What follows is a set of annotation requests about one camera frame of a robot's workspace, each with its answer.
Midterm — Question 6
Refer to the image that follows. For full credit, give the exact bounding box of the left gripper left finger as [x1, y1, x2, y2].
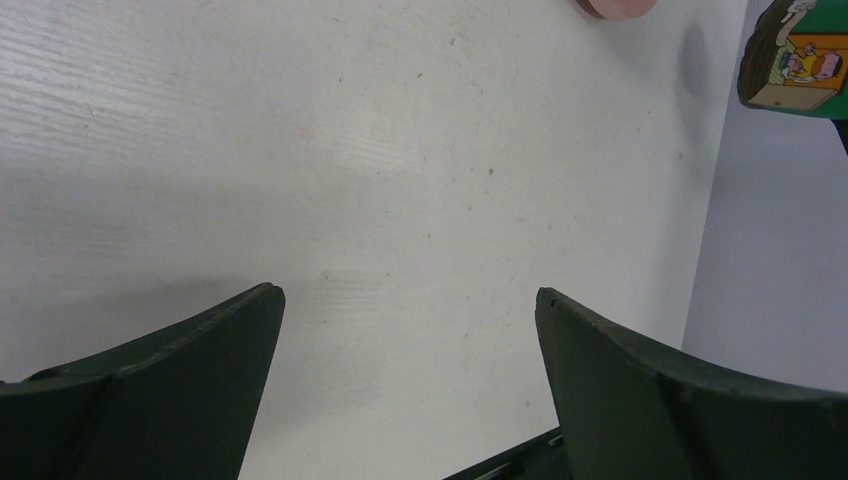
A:
[1, 283, 285, 479]

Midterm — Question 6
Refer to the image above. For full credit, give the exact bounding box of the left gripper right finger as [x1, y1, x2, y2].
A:
[535, 288, 847, 479]

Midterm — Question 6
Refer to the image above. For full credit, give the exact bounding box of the green roll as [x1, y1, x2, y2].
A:
[737, 0, 847, 120]

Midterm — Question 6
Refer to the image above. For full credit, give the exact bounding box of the pink three-tier shelf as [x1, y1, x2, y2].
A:
[576, 0, 657, 21]

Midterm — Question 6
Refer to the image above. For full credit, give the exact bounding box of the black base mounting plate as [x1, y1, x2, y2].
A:
[445, 428, 573, 480]

